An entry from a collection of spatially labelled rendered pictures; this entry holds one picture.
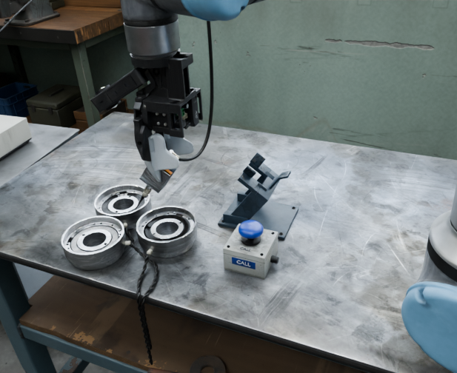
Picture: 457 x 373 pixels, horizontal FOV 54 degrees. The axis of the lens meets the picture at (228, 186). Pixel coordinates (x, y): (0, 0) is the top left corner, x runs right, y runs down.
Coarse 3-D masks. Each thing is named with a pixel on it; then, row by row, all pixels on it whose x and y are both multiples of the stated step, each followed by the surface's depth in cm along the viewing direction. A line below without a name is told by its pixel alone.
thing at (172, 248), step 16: (160, 208) 82; (176, 208) 82; (144, 224) 80; (160, 224) 80; (176, 224) 80; (192, 224) 79; (144, 240) 75; (176, 240) 74; (192, 240) 77; (160, 256) 76
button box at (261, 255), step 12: (228, 240) 73; (240, 240) 73; (264, 240) 72; (276, 240) 74; (228, 252) 71; (240, 252) 70; (252, 252) 70; (264, 252) 70; (276, 252) 76; (228, 264) 73; (240, 264) 71; (252, 264) 70; (264, 264) 70; (252, 276) 72; (264, 276) 71
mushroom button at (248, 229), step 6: (246, 222) 72; (252, 222) 72; (258, 222) 72; (240, 228) 71; (246, 228) 71; (252, 228) 70; (258, 228) 70; (240, 234) 71; (246, 234) 70; (252, 234) 70; (258, 234) 70; (252, 240) 72
